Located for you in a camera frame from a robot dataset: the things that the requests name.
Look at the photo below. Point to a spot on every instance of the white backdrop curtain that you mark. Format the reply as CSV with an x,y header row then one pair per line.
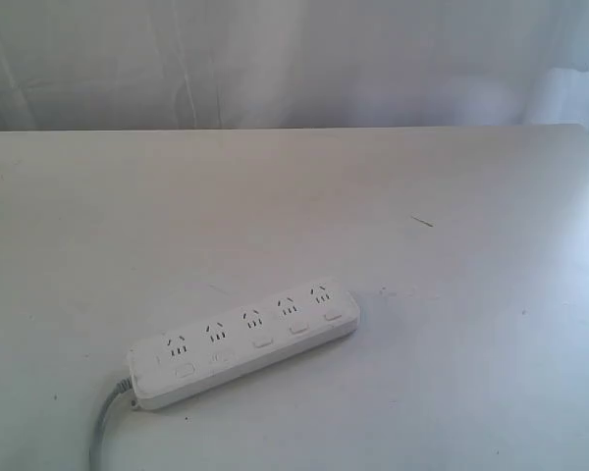
x,y
181,65

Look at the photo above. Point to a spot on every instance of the white five-outlet power strip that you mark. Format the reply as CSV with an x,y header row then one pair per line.
x,y
205,354

